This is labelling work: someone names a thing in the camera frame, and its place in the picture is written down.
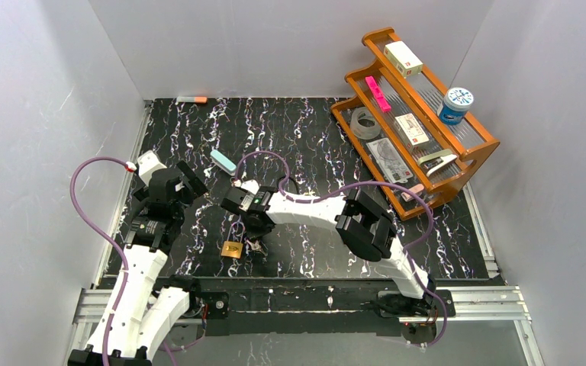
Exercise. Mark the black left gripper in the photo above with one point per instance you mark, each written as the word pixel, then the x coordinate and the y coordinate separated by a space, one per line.
pixel 181 181

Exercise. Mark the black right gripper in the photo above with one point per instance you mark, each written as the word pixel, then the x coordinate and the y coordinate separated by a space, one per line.
pixel 255 234

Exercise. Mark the silver brass-lock keys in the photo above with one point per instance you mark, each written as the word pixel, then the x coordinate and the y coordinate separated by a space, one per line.
pixel 256 246

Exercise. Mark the brass padlock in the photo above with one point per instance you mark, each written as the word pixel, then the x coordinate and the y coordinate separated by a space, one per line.
pixel 233 245

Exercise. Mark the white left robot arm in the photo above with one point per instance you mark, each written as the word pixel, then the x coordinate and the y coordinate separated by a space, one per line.
pixel 132 328

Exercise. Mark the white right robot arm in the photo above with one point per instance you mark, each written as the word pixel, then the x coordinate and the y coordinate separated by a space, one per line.
pixel 365 227

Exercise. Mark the teal white eraser block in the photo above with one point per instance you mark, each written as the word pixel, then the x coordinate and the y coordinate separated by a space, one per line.
pixel 223 162

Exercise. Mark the orange grey marker pen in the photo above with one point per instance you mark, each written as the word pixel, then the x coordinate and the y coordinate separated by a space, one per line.
pixel 193 100

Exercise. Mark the packaged blister card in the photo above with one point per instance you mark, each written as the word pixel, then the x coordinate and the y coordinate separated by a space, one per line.
pixel 389 161

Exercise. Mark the clear tape roll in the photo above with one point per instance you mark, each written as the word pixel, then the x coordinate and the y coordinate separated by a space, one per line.
pixel 363 124

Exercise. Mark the small pink white eraser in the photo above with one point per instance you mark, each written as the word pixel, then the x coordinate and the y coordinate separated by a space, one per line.
pixel 414 192

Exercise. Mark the pink highlighter marker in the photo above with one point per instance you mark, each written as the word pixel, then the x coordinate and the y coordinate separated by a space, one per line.
pixel 378 94

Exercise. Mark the white red staple box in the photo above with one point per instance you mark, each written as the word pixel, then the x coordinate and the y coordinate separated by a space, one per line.
pixel 411 132

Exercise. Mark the orange wooden shelf rack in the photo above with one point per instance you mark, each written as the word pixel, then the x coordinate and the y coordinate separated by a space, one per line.
pixel 420 95

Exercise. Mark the white box top shelf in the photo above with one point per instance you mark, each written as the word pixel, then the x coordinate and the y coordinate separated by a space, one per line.
pixel 403 58

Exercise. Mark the blue white round jar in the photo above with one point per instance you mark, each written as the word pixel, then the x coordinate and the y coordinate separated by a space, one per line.
pixel 455 105

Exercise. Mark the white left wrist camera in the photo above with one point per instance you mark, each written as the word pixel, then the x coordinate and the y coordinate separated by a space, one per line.
pixel 147 164

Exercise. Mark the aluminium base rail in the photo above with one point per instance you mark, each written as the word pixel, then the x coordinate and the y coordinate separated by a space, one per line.
pixel 468 303

